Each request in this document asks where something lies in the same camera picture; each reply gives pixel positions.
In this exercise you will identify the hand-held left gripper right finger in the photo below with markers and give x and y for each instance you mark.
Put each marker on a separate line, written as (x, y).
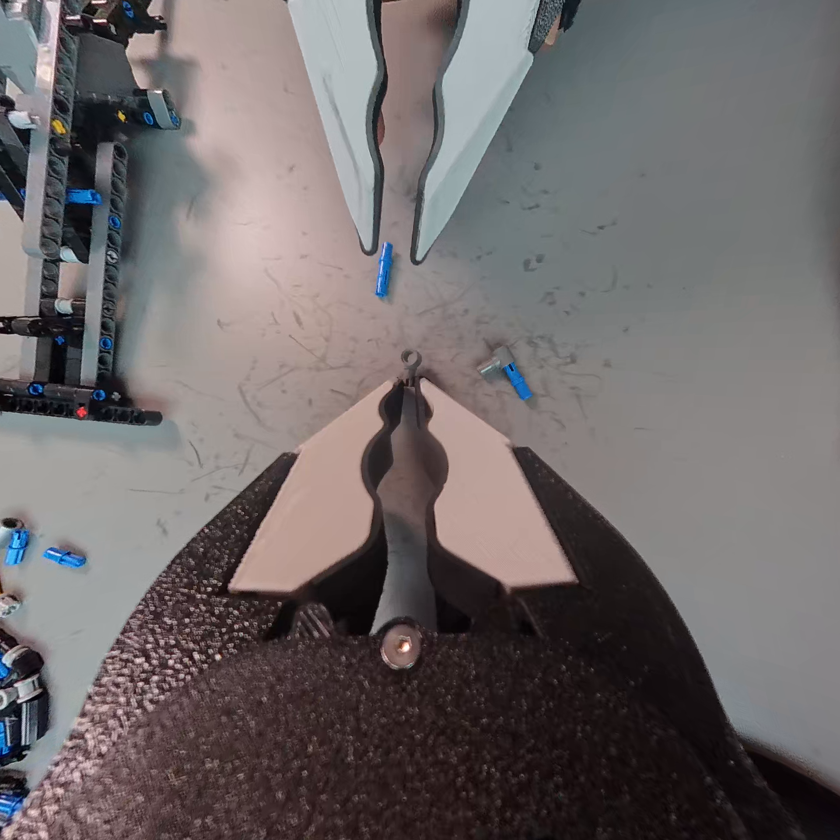
(505, 519)

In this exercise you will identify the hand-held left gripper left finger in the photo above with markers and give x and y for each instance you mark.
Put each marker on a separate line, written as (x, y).
(302, 525)

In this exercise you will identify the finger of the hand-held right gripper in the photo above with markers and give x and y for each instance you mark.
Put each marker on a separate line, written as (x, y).
(335, 79)
(492, 66)

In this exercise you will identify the grey toy brick chassis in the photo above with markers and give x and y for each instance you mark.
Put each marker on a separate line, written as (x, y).
(79, 197)

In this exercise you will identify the pile of blue black pins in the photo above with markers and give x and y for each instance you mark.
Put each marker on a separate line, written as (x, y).
(20, 683)

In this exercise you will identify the grey desk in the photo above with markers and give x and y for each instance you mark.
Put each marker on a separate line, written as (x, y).
(656, 328)

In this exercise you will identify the small grey toy connector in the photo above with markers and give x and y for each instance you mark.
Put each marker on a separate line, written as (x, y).
(494, 368)

